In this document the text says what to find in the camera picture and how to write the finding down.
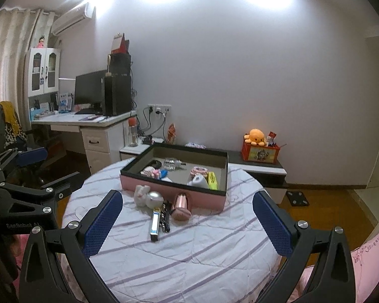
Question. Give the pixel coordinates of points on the blue and silver harmonica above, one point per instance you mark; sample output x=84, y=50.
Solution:
x=155, y=224

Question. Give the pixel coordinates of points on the black-topped nightstand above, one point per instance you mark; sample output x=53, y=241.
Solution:
x=265, y=176

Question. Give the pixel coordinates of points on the white glass-door cabinet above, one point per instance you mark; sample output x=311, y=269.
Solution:
x=42, y=69

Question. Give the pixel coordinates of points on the white desk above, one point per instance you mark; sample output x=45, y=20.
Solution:
x=98, y=139

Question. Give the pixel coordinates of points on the blue highlighter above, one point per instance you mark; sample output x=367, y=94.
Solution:
x=163, y=174

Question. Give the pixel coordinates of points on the red printed box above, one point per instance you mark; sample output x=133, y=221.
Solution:
x=260, y=154

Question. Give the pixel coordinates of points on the beige curtain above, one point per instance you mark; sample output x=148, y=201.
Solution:
x=9, y=63

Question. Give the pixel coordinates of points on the pink wooden puzzle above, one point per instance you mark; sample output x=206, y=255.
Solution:
x=151, y=173

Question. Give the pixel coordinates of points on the black monitor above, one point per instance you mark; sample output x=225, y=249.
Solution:
x=88, y=91

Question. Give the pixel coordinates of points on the black oval object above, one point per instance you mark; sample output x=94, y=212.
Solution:
x=155, y=165

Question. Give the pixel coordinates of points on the wall power outlet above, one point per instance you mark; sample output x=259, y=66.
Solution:
x=159, y=109

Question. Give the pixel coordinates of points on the white air conditioner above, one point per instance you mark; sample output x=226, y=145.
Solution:
x=71, y=19

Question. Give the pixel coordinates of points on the black computer tower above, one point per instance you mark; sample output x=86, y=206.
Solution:
x=118, y=96

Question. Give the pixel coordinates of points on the orange-lidded bottle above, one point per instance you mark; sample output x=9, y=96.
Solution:
x=133, y=132

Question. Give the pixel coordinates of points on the orange octopus plush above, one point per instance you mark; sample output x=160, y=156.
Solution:
x=255, y=136

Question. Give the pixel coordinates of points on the black speakers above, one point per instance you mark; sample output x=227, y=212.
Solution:
x=120, y=64

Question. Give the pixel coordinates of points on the white low cabinet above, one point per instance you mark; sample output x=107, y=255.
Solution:
x=132, y=151

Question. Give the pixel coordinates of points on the rose gold canister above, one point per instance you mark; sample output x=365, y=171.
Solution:
x=180, y=208

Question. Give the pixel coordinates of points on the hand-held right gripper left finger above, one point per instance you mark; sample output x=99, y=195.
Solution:
x=102, y=224

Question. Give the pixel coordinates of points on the small doll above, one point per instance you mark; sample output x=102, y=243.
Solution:
x=41, y=42

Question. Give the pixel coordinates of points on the pink box with black rim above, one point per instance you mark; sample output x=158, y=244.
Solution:
x=208, y=200

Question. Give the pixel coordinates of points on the pink block toy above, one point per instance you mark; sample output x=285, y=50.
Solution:
x=199, y=170

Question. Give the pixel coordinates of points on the small toy figures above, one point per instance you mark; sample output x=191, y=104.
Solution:
x=271, y=139

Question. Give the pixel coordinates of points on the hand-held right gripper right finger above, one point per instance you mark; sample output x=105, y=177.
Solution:
x=273, y=224

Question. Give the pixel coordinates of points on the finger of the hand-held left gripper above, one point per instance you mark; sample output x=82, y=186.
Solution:
x=58, y=191
x=33, y=157

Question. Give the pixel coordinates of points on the office chair with clothes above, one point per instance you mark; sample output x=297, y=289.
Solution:
x=9, y=129

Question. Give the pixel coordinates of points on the black bathroom scale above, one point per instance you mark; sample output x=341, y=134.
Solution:
x=297, y=198

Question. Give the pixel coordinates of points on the white rabbit figurine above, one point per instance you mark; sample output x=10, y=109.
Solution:
x=147, y=195

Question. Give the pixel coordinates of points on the pink quilt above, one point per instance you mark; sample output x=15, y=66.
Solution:
x=366, y=258

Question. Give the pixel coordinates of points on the red desk calendar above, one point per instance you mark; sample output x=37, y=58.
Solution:
x=120, y=44

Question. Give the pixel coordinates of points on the yellow highlighter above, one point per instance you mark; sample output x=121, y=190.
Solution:
x=212, y=181

